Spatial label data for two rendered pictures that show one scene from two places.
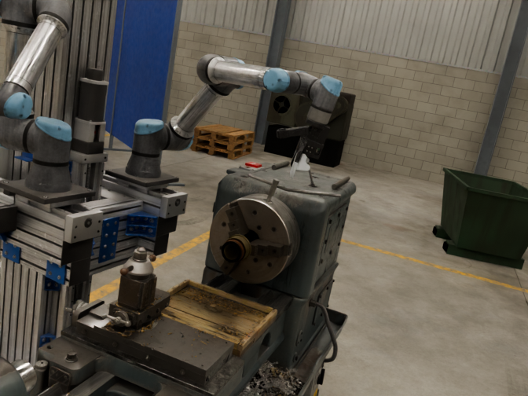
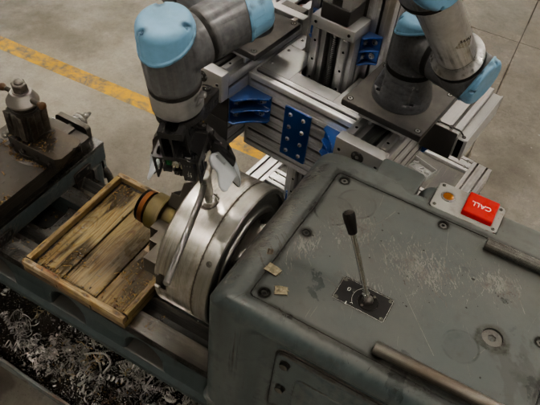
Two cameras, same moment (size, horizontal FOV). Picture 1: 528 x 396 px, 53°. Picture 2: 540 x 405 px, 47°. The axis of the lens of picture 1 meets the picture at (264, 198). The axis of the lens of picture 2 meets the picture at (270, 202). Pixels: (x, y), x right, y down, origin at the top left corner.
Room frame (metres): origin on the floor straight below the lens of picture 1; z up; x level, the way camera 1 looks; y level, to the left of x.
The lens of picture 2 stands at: (2.03, -0.80, 2.10)
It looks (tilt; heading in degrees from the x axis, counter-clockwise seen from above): 47 degrees down; 95
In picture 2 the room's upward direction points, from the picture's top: 7 degrees clockwise
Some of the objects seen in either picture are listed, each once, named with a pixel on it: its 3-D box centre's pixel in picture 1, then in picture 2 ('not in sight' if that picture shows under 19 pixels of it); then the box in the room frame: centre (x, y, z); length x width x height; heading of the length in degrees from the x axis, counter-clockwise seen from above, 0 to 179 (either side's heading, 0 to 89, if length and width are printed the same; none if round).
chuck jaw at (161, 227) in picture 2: (269, 248); (163, 252); (1.75, -0.05, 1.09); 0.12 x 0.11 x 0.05; 71
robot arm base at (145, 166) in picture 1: (144, 162); (405, 80); (2.21, 0.53, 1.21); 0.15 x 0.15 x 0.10
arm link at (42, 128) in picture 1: (50, 138); not in sight; (1.76, 0.75, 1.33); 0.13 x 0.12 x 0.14; 86
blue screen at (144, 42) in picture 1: (118, 75); not in sight; (8.28, 2.55, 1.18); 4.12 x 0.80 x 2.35; 34
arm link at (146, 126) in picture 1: (149, 135); (419, 41); (2.21, 0.52, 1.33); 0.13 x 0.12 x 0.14; 140
